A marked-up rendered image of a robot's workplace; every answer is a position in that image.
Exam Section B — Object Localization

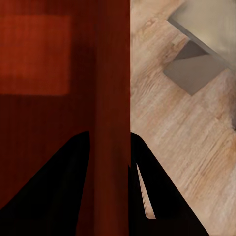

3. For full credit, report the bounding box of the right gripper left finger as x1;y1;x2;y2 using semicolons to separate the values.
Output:
0;131;90;236

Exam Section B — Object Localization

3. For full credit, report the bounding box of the storage box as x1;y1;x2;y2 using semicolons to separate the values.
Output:
0;0;131;236

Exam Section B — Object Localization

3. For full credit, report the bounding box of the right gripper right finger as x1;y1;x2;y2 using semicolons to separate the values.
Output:
128;133;210;236

